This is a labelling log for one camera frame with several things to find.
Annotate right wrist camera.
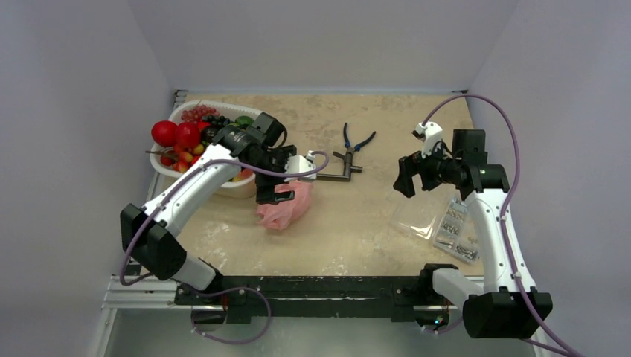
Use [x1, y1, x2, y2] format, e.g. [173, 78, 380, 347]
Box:
[412, 121, 443, 158]

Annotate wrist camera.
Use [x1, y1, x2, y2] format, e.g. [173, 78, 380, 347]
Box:
[412, 121, 443, 158]
[284, 150, 317, 183]

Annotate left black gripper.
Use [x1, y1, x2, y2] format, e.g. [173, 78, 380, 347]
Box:
[248, 146, 297, 204]

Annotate black fake grapes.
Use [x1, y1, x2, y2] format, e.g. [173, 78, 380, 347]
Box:
[198, 115, 231, 129]

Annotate red fake grapes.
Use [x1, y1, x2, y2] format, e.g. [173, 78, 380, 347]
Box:
[180, 104, 220, 123]

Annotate grey metal faucet handle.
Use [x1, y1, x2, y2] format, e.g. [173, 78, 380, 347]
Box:
[317, 147, 363, 182]

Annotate pink plastic bag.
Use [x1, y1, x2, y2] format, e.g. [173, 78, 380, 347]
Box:
[257, 181, 313, 230]

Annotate blue handled pliers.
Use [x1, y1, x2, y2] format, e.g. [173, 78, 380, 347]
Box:
[342, 122, 377, 155]

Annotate green fake lime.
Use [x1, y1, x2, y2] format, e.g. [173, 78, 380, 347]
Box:
[233, 115, 254, 129]

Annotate red fake pomegranate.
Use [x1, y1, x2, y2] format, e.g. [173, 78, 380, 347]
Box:
[175, 122, 201, 149]

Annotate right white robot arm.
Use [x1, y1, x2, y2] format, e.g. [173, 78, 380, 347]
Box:
[393, 124, 553, 340]

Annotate white fruit basket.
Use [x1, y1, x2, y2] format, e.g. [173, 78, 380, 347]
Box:
[149, 99, 262, 199]

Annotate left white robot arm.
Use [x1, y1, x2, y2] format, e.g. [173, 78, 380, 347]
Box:
[121, 113, 313, 304]

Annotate clear plastic screw box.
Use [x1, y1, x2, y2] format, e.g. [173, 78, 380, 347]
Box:
[388, 189, 480, 265]

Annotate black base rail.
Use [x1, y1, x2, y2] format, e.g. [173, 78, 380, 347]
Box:
[175, 276, 454, 328]

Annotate red fake apple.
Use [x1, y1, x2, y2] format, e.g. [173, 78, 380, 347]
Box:
[150, 120, 178, 147]

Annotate aluminium frame rail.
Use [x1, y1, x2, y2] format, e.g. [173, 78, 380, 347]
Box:
[101, 276, 177, 309]

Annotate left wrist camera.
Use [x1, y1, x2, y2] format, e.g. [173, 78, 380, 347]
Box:
[284, 150, 317, 183]

